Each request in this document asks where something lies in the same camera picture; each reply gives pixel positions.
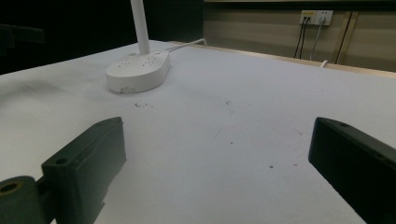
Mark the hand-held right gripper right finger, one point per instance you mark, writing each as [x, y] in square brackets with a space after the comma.
[355, 161]

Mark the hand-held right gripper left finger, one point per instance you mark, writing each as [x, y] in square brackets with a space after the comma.
[84, 168]

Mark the white desk lamp base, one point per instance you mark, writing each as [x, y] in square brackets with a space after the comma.
[138, 70]

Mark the white wall socket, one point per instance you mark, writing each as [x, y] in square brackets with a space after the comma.
[316, 17]

